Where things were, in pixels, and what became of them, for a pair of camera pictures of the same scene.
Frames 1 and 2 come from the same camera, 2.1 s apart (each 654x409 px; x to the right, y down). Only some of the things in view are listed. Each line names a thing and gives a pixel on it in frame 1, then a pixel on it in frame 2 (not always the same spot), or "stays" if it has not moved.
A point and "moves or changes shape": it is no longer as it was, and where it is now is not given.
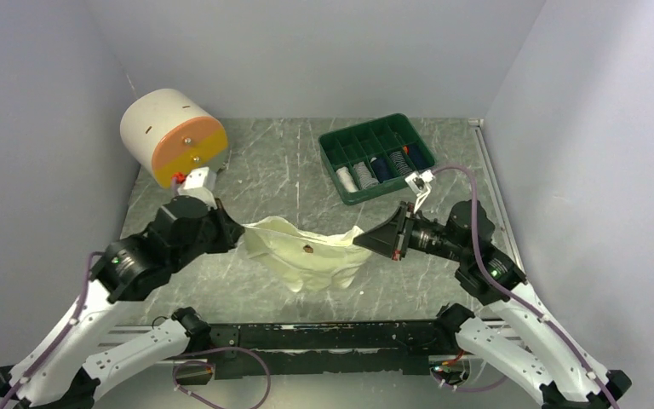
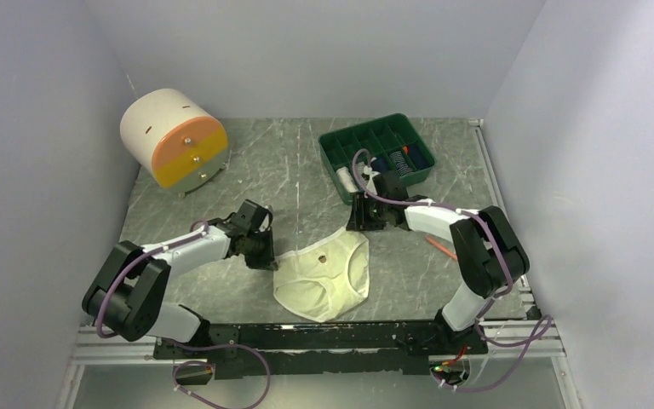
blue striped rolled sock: [400, 164] stays
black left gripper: [231, 229] -> [266, 260]
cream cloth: [307, 261] moves or changes shape
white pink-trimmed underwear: [348, 181] stays
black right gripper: [388, 238] -> [358, 221]
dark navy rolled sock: [381, 169] stays
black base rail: [370, 348] stays
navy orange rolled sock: [417, 156] stays
